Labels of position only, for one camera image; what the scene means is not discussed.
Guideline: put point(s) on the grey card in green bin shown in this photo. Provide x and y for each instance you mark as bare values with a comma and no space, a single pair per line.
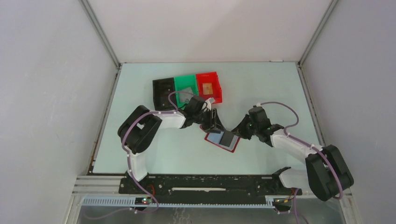
184,97

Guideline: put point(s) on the black plastic bin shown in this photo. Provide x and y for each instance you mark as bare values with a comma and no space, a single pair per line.
161,90

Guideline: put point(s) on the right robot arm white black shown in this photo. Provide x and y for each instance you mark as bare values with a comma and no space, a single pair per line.
326,173

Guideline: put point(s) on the red leather card holder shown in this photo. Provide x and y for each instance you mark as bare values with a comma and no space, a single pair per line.
217,145

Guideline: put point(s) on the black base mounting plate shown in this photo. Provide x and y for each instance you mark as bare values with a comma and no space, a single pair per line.
207,189

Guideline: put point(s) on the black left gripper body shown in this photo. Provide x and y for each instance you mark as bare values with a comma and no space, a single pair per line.
204,119

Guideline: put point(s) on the red plastic bin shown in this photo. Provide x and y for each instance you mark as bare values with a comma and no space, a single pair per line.
210,77

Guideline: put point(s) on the orange card in red bin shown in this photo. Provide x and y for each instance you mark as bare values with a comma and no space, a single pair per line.
207,88

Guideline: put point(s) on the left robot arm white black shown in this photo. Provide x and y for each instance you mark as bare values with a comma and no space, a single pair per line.
139,129

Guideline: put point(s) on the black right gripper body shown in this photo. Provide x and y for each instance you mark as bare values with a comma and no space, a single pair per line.
255,129

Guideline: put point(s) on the green plastic bin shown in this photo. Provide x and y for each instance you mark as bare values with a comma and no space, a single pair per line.
185,84

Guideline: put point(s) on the aluminium frame rail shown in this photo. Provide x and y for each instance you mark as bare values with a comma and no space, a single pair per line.
97,185

